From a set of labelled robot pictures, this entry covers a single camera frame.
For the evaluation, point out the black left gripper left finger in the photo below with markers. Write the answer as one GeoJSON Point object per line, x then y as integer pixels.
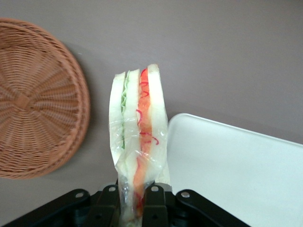
{"type": "Point", "coordinates": [104, 208]}

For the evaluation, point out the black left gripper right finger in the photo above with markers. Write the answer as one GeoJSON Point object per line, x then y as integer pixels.
{"type": "Point", "coordinates": [156, 208]}

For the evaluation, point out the plastic-wrapped triangle sandwich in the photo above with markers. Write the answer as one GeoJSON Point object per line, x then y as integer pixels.
{"type": "Point", "coordinates": [132, 118]}

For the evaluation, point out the cream rectangular plastic tray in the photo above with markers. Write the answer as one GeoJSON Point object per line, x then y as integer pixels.
{"type": "Point", "coordinates": [236, 165]}

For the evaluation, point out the large brown wicker basket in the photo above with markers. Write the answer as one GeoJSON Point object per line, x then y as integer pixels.
{"type": "Point", "coordinates": [35, 101]}

